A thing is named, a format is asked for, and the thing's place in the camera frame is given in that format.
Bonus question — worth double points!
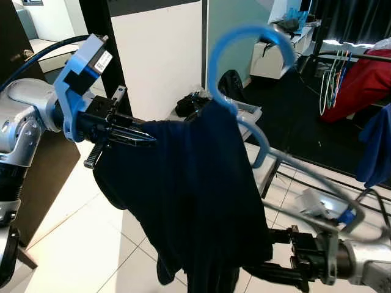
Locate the black wooden door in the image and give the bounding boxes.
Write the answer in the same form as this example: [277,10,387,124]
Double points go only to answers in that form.
[0,0,81,248]

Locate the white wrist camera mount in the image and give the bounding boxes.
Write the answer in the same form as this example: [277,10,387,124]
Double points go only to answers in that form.
[53,34,115,143]
[298,187,361,286]

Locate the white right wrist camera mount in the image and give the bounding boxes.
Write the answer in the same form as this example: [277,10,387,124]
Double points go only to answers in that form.
[298,187,361,286]

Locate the black curtain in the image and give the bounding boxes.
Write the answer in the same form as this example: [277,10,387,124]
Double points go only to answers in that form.
[312,0,391,45]

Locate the thin plastic clothes hanger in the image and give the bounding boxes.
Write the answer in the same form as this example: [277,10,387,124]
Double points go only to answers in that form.
[206,23,391,245]

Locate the red hanging garment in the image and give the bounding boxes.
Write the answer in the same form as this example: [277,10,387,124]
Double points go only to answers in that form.
[321,48,391,124]

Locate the grey storage tray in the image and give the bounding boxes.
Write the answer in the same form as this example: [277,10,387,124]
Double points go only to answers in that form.
[166,90,265,134]

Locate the black door post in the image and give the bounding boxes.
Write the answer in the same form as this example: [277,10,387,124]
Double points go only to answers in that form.
[78,0,134,120]

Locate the dark metal clothes rail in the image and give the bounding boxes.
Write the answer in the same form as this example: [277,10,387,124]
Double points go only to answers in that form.
[315,51,391,62]

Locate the blue plastic bag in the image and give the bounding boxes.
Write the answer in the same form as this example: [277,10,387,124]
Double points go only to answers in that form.
[287,5,315,22]

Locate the black tangled straps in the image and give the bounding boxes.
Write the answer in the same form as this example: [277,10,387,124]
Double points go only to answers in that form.
[176,90,213,121]

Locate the white low cabinet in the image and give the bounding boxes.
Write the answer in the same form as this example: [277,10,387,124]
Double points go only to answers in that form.
[249,18,323,81]

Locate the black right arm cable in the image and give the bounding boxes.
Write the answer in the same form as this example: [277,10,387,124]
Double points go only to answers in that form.
[356,185,391,214]

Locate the blue hanging garment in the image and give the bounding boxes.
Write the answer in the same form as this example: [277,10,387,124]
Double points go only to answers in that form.
[356,104,391,188]

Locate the dark navy shirt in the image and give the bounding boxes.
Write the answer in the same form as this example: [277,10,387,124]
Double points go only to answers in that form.
[93,99,274,293]

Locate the coloured wire hangers bunch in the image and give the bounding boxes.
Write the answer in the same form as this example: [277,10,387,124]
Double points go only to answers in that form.
[318,51,353,117]

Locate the black backpack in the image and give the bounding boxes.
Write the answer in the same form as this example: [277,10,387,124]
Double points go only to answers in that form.
[217,69,246,106]

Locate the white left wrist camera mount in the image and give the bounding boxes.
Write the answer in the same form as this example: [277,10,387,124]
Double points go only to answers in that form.
[53,34,115,143]

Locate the black bag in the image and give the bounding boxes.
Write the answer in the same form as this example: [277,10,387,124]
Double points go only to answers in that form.
[272,16,304,34]

